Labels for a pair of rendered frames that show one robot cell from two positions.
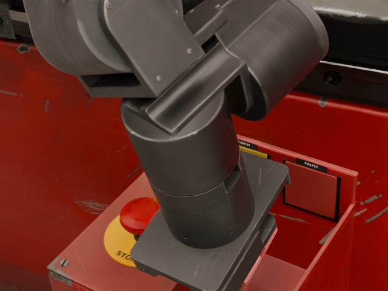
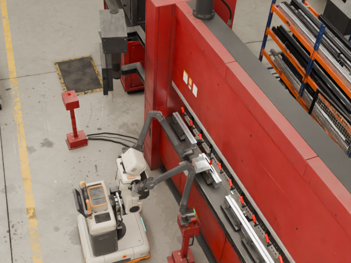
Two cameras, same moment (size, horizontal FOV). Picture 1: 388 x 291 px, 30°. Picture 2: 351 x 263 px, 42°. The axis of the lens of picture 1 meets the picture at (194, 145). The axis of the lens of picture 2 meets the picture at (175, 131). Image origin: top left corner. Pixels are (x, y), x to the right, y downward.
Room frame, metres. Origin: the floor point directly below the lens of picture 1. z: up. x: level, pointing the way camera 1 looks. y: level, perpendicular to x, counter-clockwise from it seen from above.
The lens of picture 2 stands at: (-1.71, -1.20, 4.43)
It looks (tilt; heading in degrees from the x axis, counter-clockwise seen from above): 45 degrees down; 34
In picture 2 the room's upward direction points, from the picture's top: 5 degrees clockwise
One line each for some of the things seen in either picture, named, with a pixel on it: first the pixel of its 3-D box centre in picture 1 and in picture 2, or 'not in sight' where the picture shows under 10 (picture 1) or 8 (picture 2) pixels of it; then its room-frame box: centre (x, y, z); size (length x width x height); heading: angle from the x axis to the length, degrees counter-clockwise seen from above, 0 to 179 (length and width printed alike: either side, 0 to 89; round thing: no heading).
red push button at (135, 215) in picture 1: (145, 225); not in sight; (0.44, 0.05, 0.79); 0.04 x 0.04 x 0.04
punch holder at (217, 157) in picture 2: not in sight; (219, 156); (0.89, 0.04, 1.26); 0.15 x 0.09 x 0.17; 61
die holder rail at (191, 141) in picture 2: not in sight; (184, 130); (1.24, 0.68, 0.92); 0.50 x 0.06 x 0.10; 61
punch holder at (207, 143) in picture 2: not in sight; (209, 142); (0.98, 0.22, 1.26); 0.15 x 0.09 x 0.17; 61
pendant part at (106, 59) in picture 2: not in sight; (106, 68); (1.02, 1.58, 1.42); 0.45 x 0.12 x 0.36; 46
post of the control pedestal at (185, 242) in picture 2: not in sight; (185, 242); (0.42, 0.00, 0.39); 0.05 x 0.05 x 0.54; 54
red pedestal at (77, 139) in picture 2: not in sight; (73, 119); (0.91, 2.11, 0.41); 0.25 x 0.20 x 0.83; 151
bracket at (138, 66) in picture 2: not in sight; (136, 76); (1.35, 1.47, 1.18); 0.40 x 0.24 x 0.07; 61
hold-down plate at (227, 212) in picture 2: not in sight; (230, 217); (0.63, -0.31, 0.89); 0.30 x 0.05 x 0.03; 61
